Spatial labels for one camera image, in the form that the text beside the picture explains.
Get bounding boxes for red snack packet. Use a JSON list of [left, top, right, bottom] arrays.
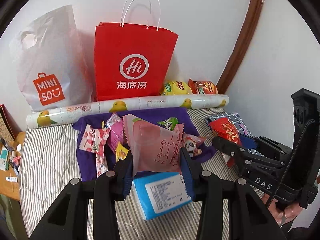
[[209, 117, 241, 145]]

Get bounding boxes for long pink bear candy packet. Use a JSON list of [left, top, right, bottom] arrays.
[[96, 154, 108, 177]]

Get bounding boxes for panda snack packet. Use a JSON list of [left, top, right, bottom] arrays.
[[182, 133, 206, 157]]

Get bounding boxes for red white strawberry packet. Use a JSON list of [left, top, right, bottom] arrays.
[[79, 124, 109, 157]]

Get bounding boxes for yellow triangular snack packet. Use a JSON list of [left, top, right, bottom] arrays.
[[116, 142, 129, 162]]

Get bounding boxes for green snack packet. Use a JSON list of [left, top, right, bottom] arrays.
[[157, 117, 179, 131]]

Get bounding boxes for magenta snack bag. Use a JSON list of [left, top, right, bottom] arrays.
[[101, 112, 124, 153]]

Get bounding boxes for pink translucent snack packet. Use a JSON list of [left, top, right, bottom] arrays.
[[123, 114, 184, 176]]

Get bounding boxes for person's right hand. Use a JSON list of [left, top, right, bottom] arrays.
[[268, 199, 303, 226]]

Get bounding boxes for grey plaid folded cloth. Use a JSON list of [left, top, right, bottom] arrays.
[[206, 112, 266, 157]]

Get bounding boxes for purple towel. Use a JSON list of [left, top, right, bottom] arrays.
[[73, 107, 208, 181]]

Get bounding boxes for striped mattress pad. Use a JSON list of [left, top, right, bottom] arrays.
[[20, 108, 237, 239]]

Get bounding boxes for white tube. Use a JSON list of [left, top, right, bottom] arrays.
[[5, 177, 18, 183]]

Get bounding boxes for small pink bottles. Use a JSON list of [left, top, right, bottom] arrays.
[[9, 144, 22, 176]]

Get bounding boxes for wooden bedside table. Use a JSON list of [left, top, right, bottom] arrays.
[[0, 130, 26, 202]]

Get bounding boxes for orange chips bag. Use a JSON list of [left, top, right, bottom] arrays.
[[188, 79, 218, 95]]

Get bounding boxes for teal white box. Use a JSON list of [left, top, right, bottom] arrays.
[[0, 146, 9, 171]]

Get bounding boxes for blue tissue box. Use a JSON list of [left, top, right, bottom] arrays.
[[133, 172, 191, 220]]

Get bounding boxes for lemon-print wrapping roll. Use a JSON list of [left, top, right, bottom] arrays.
[[26, 94, 229, 129]]

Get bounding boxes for yellow chips bag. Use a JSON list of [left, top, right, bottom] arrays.
[[161, 81, 193, 95]]

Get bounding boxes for brown framed picture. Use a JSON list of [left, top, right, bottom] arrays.
[[0, 104, 21, 142]]

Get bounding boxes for white Miniso plastic bag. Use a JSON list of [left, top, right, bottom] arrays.
[[9, 5, 93, 112]]

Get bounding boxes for red Haidilao paper bag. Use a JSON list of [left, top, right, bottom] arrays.
[[94, 0, 179, 102]]

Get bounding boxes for brown door frame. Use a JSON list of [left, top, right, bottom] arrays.
[[217, 0, 264, 94]]

